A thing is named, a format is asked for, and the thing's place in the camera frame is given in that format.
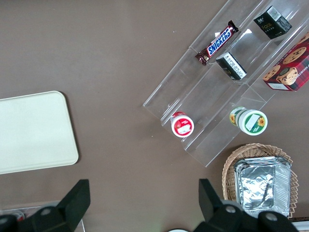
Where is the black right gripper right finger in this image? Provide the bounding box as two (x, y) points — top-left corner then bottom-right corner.
(193, 178), (260, 232)

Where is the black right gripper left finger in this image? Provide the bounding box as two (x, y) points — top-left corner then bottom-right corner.
(19, 178), (91, 232)

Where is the light wicker basket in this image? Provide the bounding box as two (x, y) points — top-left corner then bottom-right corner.
(221, 143), (299, 218)

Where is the cream plastic serving tray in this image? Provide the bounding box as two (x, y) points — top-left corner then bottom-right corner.
(0, 90), (80, 175)

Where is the stack of foil trays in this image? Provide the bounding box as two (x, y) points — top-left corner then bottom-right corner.
(233, 156), (293, 218)

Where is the red lid yogurt cup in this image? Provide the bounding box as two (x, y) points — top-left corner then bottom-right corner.
(170, 111), (195, 138)

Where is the green sunflower lid cup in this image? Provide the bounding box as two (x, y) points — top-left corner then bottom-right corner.
(229, 106), (268, 136)

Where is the clear acrylic stepped shelf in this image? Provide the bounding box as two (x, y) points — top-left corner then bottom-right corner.
(142, 0), (309, 168)

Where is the black box with white label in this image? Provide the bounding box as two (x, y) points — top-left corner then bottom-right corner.
(215, 52), (248, 81)

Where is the red tartan cookie box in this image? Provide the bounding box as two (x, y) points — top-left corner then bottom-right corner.
(262, 31), (309, 92)

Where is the Snickers chocolate bar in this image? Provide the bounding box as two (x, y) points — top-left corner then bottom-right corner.
(195, 20), (239, 67)

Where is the black box with Face print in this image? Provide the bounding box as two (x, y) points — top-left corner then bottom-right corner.
(253, 5), (293, 40)

